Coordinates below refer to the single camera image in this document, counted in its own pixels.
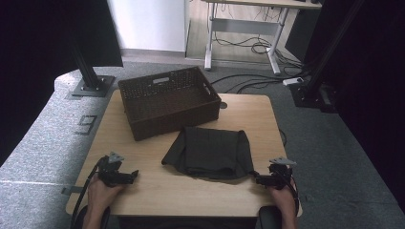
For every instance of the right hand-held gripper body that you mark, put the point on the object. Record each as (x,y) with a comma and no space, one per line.
(280,176)

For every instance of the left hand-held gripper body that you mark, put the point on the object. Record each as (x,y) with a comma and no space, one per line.
(111,173)

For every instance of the dark garment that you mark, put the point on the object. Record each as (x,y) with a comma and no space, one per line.
(210,152)

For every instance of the brown wicker basket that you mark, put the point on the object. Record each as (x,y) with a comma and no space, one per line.
(165,106)

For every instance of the person's left hand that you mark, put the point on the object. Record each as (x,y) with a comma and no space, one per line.
(103,194)

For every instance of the person's right hand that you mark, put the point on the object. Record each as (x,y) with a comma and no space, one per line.
(284,198)

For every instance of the black stand base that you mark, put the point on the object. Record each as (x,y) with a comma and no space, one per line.
(313,98)

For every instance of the white power strip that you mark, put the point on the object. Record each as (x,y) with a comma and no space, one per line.
(293,81)

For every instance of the black flat panel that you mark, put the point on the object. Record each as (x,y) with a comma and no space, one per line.
(302,35)

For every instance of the white cabinet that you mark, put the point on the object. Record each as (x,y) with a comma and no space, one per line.
(149,24)

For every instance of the grey metal table bracket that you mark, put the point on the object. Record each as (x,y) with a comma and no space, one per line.
(70,190)

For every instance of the grey stand base plate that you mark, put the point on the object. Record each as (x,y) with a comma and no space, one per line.
(102,86)

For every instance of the black metal stand post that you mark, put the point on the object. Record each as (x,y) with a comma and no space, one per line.
(87,70)
(331,44)

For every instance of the white desk frame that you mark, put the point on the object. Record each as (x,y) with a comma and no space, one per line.
(245,27)

